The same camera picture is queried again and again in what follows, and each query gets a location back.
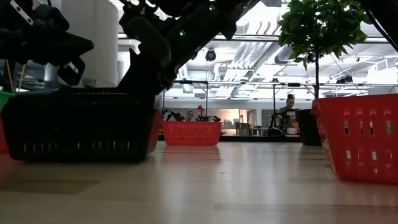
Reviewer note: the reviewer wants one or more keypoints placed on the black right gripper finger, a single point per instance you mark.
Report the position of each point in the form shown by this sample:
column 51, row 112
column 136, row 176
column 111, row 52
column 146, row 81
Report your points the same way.
column 146, row 59

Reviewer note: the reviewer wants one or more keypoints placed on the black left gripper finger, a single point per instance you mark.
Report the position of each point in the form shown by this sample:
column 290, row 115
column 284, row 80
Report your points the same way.
column 73, row 73
column 46, row 48

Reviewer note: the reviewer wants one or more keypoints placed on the black plastic basket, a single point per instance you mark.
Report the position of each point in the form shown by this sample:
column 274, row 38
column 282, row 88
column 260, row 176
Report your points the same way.
column 77, row 124

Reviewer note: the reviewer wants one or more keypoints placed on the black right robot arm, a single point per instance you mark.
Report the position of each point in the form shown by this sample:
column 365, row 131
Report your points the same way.
column 387, row 12

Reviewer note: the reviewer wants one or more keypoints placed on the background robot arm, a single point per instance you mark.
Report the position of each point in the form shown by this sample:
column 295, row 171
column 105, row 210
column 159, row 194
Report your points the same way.
column 174, row 115
column 208, row 118

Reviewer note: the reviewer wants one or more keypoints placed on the white shade table lamp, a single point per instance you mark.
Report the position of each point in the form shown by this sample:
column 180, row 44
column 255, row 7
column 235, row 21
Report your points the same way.
column 93, row 46

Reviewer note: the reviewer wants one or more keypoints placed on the black round ceiling fixture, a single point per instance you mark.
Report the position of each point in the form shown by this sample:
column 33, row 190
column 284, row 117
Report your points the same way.
column 210, row 55

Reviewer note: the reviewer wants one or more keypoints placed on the green plastic basket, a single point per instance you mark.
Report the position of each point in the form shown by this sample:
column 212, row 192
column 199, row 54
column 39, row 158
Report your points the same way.
column 4, row 99

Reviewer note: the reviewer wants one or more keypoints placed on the person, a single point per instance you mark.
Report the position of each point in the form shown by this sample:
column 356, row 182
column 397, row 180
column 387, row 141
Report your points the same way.
column 289, row 109
column 190, row 115

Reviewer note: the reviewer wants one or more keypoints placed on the potted green tree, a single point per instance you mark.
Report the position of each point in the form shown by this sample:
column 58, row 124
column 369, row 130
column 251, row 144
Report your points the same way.
column 320, row 25

